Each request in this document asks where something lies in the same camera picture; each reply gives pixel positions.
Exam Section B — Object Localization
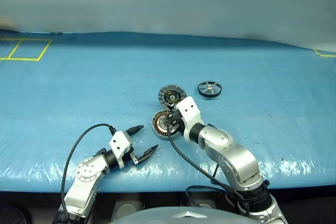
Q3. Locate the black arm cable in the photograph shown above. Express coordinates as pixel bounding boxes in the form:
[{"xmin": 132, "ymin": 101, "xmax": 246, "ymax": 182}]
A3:
[
  {"xmin": 167, "ymin": 126, "xmax": 253, "ymax": 216},
  {"xmin": 60, "ymin": 123, "xmax": 118, "ymax": 218}
]

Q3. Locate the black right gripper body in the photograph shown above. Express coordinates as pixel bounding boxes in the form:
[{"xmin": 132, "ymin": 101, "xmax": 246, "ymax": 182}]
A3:
[{"xmin": 169, "ymin": 109, "xmax": 186, "ymax": 136}]

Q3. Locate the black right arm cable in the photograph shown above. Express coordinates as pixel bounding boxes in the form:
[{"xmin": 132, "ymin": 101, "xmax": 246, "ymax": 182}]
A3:
[{"xmin": 167, "ymin": 126, "xmax": 253, "ymax": 216}]

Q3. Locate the yellow tape square grid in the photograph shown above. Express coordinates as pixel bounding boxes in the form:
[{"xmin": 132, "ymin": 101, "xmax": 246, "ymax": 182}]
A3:
[{"xmin": 0, "ymin": 38, "xmax": 53, "ymax": 62}]

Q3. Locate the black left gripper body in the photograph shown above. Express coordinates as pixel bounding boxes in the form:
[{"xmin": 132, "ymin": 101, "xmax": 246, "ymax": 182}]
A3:
[{"xmin": 121, "ymin": 129, "xmax": 140, "ymax": 167}]

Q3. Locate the grey rounded shape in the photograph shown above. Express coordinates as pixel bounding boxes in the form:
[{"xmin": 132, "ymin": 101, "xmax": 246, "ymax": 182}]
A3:
[
  {"xmin": 112, "ymin": 194, "xmax": 146, "ymax": 213},
  {"xmin": 180, "ymin": 194, "xmax": 219, "ymax": 209}
]

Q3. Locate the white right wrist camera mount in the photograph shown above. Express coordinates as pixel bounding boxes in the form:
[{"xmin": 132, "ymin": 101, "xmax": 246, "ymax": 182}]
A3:
[{"xmin": 175, "ymin": 96, "xmax": 205, "ymax": 141}]

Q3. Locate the motor housing with copper windings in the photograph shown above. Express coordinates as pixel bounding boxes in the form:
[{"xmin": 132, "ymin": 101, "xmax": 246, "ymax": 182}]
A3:
[{"xmin": 151, "ymin": 110, "xmax": 182, "ymax": 141}]

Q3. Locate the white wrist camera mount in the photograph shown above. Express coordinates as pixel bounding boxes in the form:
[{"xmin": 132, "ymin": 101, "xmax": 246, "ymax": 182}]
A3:
[
  {"xmin": 108, "ymin": 130, "xmax": 133, "ymax": 169},
  {"xmin": 175, "ymin": 96, "xmax": 205, "ymax": 141}
]

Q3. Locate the grey robot torso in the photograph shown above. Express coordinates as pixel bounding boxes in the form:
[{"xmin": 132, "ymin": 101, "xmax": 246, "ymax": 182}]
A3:
[{"xmin": 112, "ymin": 206, "xmax": 254, "ymax": 224}]

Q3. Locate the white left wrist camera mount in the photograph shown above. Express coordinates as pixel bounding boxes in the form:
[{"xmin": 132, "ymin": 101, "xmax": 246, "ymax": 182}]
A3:
[{"xmin": 108, "ymin": 130, "xmax": 133, "ymax": 169}]

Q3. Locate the dark rounded shape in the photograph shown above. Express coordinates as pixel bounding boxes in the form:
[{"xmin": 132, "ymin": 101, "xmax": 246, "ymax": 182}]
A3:
[{"xmin": 0, "ymin": 203, "xmax": 33, "ymax": 224}]

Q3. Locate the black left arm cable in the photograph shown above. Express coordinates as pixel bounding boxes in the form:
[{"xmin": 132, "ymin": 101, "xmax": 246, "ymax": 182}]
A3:
[{"xmin": 60, "ymin": 123, "xmax": 118, "ymax": 218}]

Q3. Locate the black spoked rotor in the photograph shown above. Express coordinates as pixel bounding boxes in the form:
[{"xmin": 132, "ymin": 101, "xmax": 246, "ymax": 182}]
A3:
[{"xmin": 197, "ymin": 80, "xmax": 222, "ymax": 99}]

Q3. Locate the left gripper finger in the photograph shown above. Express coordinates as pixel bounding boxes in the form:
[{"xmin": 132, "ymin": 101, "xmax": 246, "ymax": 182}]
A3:
[
  {"xmin": 136, "ymin": 144, "xmax": 159, "ymax": 165},
  {"xmin": 125, "ymin": 125, "xmax": 145, "ymax": 136}
]

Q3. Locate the silver round motor lid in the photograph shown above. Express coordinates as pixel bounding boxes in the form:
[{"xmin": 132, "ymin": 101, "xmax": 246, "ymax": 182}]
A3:
[{"xmin": 158, "ymin": 84, "xmax": 187, "ymax": 110}]

